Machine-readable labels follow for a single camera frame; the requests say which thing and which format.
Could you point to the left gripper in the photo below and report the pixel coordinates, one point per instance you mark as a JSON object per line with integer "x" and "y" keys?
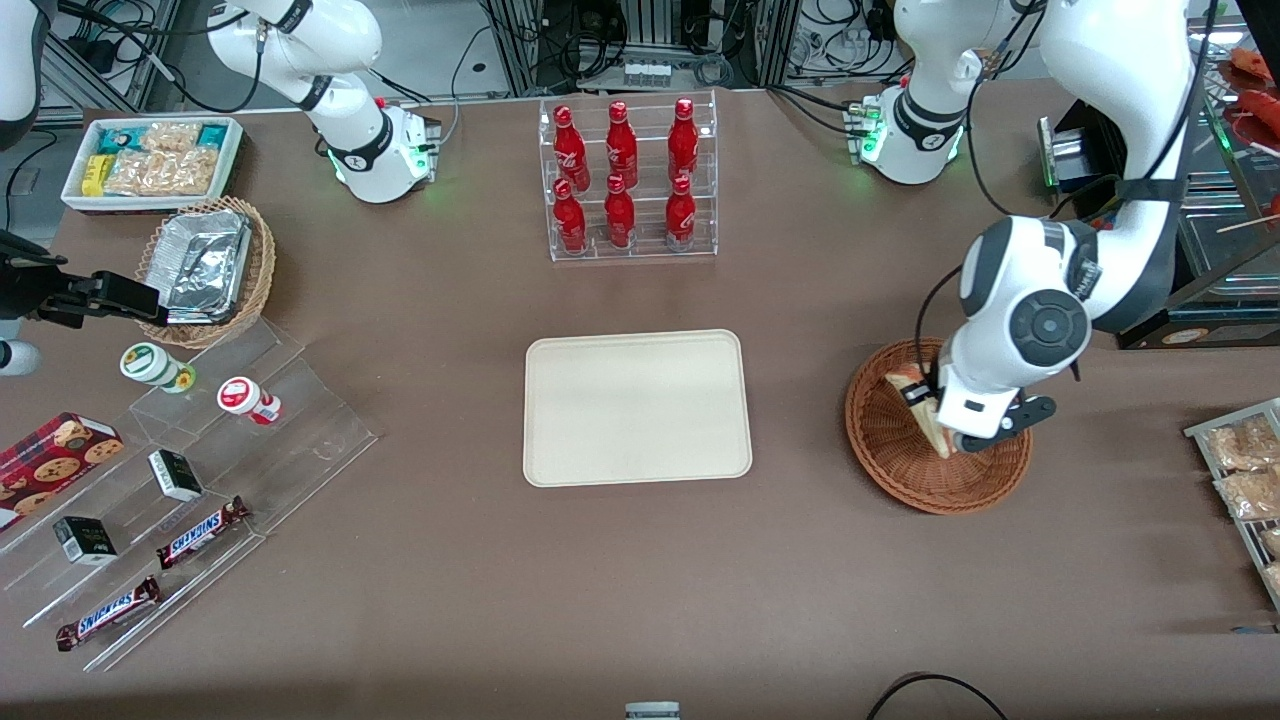
{"x": 921, "y": 392}

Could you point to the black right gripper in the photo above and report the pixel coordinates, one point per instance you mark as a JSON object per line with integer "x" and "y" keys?
{"x": 35, "y": 289}

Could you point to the triangle sandwich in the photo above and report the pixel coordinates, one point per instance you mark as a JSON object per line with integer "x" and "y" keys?
{"x": 935, "y": 430}

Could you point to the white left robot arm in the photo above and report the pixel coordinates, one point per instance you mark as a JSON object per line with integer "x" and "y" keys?
{"x": 1040, "y": 320}

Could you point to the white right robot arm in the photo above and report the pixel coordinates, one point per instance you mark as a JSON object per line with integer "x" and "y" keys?
{"x": 360, "y": 150}

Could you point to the brown round wicker basket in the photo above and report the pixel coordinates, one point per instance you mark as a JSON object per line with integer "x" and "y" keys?
{"x": 900, "y": 460}

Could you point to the wicker basket with foil trays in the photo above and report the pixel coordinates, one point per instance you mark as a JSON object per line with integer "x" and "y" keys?
{"x": 262, "y": 270}

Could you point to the cream plastic tray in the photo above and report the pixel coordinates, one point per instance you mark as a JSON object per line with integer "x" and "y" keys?
{"x": 640, "y": 410}

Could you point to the green lid yogurt cup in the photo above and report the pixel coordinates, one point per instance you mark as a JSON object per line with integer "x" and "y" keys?
{"x": 145, "y": 362}

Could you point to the stacked aluminium foil trays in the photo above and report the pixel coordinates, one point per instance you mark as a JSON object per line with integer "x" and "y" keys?
{"x": 200, "y": 265}

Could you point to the white rectangular snack bin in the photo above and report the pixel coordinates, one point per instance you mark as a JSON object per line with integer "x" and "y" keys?
{"x": 160, "y": 203}

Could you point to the yellow snack pack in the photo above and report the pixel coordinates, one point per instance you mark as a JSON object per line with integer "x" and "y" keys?
{"x": 95, "y": 175}

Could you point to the large clear peanut bag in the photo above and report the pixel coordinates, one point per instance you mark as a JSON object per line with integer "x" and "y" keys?
{"x": 160, "y": 172}

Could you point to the red lid yogurt cup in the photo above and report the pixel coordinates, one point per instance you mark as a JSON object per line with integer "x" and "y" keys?
{"x": 238, "y": 395}

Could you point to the small clear peanut bag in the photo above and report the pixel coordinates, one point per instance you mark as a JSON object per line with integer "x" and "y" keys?
{"x": 172, "y": 136}

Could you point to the small teal snack pack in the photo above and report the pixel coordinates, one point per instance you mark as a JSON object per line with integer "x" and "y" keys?
{"x": 212, "y": 135}

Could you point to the small black carton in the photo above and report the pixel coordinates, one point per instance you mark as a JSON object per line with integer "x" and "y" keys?
{"x": 85, "y": 540}
{"x": 175, "y": 476}

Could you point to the red cookie box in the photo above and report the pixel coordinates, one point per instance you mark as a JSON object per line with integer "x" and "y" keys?
{"x": 50, "y": 465}

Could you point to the clear acrylic tiered stand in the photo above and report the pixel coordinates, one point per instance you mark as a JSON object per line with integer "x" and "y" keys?
{"x": 300, "y": 430}

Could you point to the snickers chocolate bar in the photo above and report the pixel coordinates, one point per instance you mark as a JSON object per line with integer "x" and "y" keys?
{"x": 200, "y": 533}
{"x": 108, "y": 613}

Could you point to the silver and black device box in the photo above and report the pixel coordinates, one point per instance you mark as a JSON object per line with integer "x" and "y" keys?
{"x": 1075, "y": 150}

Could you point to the red cola bottle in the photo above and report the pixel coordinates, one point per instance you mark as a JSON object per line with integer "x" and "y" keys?
{"x": 570, "y": 150}
{"x": 621, "y": 145}
{"x": 570, "y": 222}
{"x": 619, "y": 215}
{"x": 680, "y": 215}
{"x": 683, "y": 140}

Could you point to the clear bag of nuts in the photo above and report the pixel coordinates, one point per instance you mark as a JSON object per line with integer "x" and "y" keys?
{"x": 1274, "y": 578}
{"x": 1272, "y": 542}
{"x": 1245, "y": 445}
{"x": 1250, "y": 495}

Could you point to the clear acrylic bottle rack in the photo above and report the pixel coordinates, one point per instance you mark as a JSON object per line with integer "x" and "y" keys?
{"x": 650, "y": 170}

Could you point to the grey metal block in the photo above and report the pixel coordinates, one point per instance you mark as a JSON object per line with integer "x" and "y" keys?
{"x": 652, "y": 712}

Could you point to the white power strip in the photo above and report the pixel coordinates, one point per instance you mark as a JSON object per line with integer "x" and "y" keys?
{"x": 645, "y": 72}

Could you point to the red sausage on skewer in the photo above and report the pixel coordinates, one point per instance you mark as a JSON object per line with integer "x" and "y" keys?
{"x": 1255, "y": 62}
{"x": 1255, "y": 115}

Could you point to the metal equipment rack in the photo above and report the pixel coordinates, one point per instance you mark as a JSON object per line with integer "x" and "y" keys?
{"x": 520, "y": 50}

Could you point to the grey left arm wrist camera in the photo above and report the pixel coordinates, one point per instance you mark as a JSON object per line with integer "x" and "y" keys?
{"x": 1000, "y": 430}

